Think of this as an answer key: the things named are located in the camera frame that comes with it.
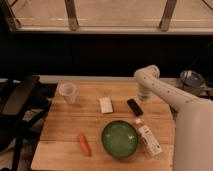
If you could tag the translucent yellowish end tool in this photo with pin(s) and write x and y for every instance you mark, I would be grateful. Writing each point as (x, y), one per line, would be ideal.
(144, 93)

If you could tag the black eraser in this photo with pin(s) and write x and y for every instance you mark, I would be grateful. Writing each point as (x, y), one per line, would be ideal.
(135, 107)

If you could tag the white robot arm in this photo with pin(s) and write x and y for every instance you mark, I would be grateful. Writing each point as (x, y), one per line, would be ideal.
(193, 146)

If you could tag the white rectangular block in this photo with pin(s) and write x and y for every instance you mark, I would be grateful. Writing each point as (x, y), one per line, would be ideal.
(106, 105)

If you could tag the round glass container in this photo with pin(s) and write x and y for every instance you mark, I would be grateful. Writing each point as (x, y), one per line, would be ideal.
(192, 82)

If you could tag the green bowl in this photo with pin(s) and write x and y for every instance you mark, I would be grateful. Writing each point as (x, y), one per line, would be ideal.
(119, 139)

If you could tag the clear plastic cup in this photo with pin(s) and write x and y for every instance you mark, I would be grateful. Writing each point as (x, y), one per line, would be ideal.
(68, 92)

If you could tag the orange carrot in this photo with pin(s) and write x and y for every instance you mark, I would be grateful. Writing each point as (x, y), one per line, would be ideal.
(84, 145)

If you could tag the black office chair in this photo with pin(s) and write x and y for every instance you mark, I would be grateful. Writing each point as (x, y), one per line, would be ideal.
(22, 105)

